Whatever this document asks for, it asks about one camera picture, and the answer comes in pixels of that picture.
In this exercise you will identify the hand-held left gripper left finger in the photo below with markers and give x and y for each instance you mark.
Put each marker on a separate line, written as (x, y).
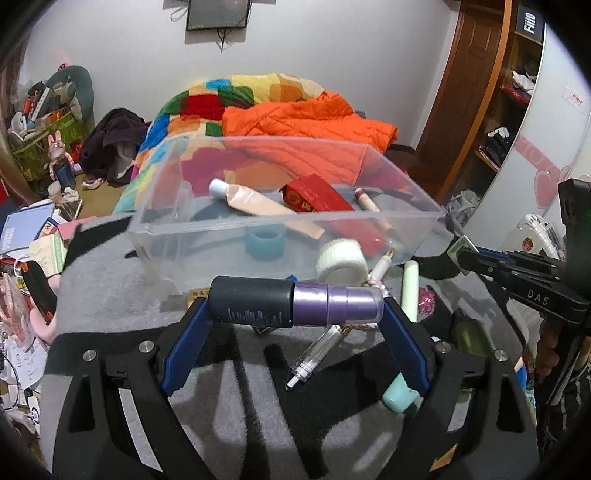
(184, 346)

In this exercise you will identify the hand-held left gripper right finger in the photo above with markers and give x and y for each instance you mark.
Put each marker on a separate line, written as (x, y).
(406, 346)

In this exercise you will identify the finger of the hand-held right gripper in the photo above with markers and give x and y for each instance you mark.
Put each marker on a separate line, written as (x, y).
(485, 267)
(494, 254)

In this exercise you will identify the green white packet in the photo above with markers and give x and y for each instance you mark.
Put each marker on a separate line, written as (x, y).
(457, 247)

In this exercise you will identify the mint green bottle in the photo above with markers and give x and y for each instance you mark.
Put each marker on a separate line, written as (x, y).
(399, 394)

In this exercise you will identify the pale green tube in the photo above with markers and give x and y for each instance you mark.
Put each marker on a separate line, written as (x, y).
(410, 290)

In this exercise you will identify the dark green bottle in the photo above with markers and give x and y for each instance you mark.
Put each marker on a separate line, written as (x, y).
(468, 334)

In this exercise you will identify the white pen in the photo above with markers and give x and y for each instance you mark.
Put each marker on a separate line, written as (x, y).
(381, 267)

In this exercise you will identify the black and purple cosmetic bottle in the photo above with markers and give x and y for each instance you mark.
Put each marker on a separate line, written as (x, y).
(254, 300)

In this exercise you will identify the clear plastic box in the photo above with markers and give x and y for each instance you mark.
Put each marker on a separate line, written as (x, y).
(207, 249)

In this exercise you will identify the pink-capped lipstick tube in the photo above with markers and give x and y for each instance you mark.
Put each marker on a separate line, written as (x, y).
(367, 201)

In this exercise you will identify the peach tube with white cap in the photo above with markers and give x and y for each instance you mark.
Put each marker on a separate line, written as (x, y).
(249, 198)

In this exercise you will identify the small red gold box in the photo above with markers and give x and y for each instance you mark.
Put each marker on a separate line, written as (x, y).
(309, 194)

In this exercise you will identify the person's right forearm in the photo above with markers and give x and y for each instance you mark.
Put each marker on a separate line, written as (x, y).
(570, 406)

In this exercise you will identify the person's right hand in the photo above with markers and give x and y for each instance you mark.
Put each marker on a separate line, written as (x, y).
(547, 346)

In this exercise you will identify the white plastic bag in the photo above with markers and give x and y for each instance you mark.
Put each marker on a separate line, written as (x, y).
(464, 203)

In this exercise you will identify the grey black blanket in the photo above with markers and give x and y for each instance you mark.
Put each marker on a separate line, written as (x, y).
(138, 300)

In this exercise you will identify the clear syringe applicator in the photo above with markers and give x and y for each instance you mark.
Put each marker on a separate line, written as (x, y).
(311, 357)

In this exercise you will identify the white gauze roll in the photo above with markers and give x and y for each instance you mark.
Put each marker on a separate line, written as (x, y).
(341, 261)

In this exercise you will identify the blue tape roll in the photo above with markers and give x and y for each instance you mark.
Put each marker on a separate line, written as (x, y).
(264, 244)

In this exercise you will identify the white wardrobe door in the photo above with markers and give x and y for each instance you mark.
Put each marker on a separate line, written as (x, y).
(545, 115)

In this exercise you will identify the black orange tool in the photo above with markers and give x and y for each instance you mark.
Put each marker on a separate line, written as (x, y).
(39, 290)

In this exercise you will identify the wooden shelf unit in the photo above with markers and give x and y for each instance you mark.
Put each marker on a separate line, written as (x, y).
(508, 92)

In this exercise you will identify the pale green book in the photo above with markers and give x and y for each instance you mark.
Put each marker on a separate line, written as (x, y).
(46, 251)

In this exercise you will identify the wooden door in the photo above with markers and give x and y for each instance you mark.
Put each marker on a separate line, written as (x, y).
(471, 69)

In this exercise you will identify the blue notebook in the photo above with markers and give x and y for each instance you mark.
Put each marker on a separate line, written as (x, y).
(23, 226)

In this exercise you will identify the dark purple clothes pile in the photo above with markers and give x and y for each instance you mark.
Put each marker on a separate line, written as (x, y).
(115, 134)

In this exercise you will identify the pink bunny toy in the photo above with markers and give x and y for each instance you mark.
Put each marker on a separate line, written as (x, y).
(59, 147)

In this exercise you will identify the orange puffer jacket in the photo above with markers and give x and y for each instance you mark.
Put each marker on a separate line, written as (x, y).
(300, 120)

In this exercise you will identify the colourful patchwork blanket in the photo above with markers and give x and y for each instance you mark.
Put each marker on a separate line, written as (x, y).
(203, 106)

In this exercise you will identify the green bag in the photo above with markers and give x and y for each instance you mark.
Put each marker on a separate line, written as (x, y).
(27, 161)

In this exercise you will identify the grey neck pillow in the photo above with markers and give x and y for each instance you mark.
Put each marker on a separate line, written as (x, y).
(83, 87)

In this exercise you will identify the small wall monitor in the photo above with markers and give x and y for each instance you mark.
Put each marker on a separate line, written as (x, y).
(217, 14)

